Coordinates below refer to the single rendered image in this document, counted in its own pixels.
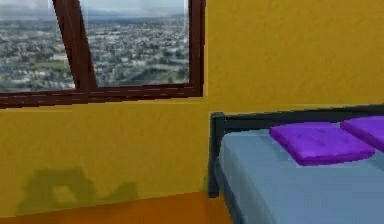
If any black framed blue bed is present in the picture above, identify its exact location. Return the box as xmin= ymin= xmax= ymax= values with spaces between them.
xmin=207 ymin=104 xmax=384 ymax=224

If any brown framed window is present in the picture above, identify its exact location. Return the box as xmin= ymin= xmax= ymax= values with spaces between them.
xmin=0 ymin=0 xmax=207 ymax=110

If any purple pillow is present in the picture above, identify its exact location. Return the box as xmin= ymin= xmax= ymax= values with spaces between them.
xmin=339 ymin=115 xmax=384 ymax=153
xmin=269 ymin=121 xmax=376 ymax=167

